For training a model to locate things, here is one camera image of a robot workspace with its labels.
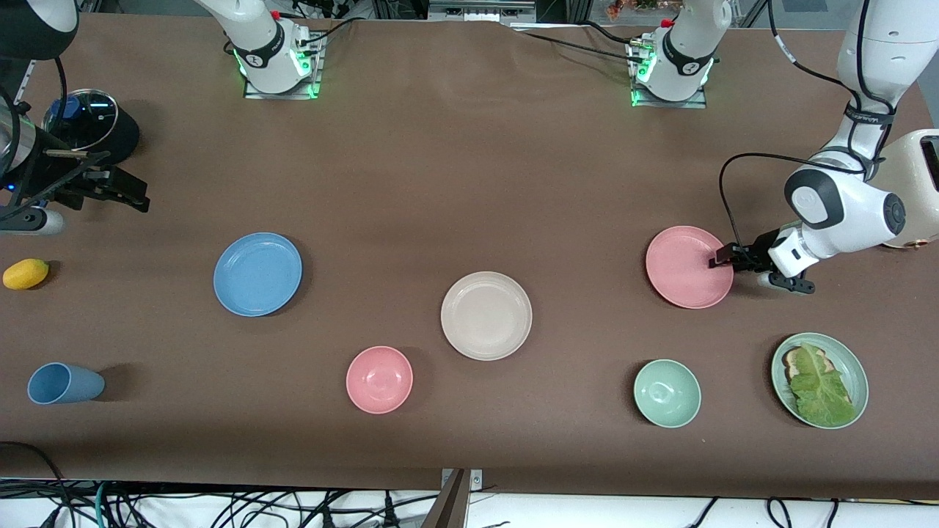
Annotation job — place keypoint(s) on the toast bread slice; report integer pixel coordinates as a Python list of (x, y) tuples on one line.
[(791, 359)]

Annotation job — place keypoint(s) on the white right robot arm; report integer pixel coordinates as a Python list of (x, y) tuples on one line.
[(264, 51)]

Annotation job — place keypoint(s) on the dark brown post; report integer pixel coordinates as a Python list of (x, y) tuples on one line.
[(449, 506)]

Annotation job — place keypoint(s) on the small pink bowl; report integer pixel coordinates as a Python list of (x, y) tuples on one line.
[(379, 380)]

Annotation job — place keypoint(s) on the beige plate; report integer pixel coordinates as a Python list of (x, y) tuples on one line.
[(486, 315)]

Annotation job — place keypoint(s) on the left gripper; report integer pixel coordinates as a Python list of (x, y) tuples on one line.
[(760, 251)]

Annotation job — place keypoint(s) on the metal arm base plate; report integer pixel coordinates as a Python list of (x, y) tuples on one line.
[(697, 104), (253, 94)]

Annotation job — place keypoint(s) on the pink plate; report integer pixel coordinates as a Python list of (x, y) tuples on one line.
[(682, 268)]

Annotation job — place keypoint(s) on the aluminium corner profile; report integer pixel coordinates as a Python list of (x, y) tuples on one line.
[(28, 73)]

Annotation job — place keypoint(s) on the green lettuce leaf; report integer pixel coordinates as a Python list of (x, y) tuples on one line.
[(821, 396)]

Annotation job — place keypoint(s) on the brown table cover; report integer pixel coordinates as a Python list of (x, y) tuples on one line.
[(469, 183)]

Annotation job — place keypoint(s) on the colourful toy items pile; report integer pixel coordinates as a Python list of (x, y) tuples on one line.
[(631, 7)]

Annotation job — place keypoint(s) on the green plate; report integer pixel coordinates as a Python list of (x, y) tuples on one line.
[(847, 367)]

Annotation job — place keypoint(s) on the blue cup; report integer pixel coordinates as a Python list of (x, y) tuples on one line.
[(73, 385)]

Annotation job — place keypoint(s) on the beige kitchen appliance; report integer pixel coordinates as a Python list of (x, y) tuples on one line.
[(917, 169)]

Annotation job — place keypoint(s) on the glass lid blue knob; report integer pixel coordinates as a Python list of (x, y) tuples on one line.
[(92, 117)]

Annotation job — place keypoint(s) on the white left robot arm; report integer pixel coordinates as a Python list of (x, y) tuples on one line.
[(880, 44)]

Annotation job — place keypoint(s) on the aluminium frame beam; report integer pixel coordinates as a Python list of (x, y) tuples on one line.
[(480, 9)]

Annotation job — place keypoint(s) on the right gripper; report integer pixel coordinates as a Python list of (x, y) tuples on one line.
[(64, 185)]

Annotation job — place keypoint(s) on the silver metal bracket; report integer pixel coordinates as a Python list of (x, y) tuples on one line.
[(477, 478)]

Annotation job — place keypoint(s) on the small green bowl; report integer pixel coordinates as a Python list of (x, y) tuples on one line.
[(666, 393)]

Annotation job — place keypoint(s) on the yellow lemon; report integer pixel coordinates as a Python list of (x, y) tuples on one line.
[(26, 273)]

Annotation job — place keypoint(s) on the blue plate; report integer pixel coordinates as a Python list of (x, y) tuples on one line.
[(257, 275)]

